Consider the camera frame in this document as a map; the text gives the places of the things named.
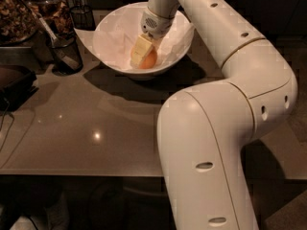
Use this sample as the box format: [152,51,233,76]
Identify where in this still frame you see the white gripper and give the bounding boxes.
[130,8,174,65]

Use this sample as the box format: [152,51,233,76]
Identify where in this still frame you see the orange fruit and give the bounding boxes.
[130,49,157,69]

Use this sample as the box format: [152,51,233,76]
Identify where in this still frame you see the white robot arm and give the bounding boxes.
[141,0,297,230]

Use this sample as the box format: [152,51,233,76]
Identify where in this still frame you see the white bowl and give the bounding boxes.
[92,1,194,81]

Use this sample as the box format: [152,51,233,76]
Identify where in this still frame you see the white paper liner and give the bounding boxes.
[73,5,196,71]

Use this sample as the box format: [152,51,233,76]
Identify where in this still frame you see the black mesh cup rear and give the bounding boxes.
[70,5,96,31]

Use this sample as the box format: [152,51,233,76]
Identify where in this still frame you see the black mesh cup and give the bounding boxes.
[48,34,83,75]
[70,5,96,31]

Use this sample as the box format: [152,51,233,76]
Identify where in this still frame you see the metal scoop utensil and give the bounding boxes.
[21,0,83,74]

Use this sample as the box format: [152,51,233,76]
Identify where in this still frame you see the black mesh cup front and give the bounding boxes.
[48,34,83,75]

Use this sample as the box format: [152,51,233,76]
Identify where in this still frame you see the glass jar of snacks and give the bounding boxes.
[27,0,73,34]

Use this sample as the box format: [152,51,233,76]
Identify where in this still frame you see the glass jar of nuts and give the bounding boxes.
[0,0,37,46]

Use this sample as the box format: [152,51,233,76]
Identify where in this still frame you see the thin black cable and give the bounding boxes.
[0,98,15,153]

